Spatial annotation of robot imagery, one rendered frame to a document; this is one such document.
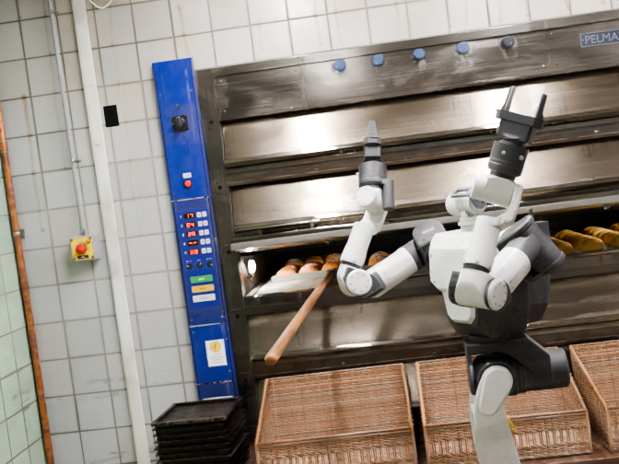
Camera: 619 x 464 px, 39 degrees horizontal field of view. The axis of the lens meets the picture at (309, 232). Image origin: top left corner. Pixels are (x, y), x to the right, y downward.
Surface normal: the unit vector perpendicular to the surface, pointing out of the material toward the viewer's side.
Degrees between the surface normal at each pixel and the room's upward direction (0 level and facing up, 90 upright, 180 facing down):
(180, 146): 90
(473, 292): 106
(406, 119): 70
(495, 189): 92
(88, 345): 90
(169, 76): 90
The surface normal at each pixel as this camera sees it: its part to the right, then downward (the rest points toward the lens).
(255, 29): -0.08, 0.06
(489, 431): 0.08, 0.45
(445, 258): -0.87, 0.14
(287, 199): -0.12, -0.28
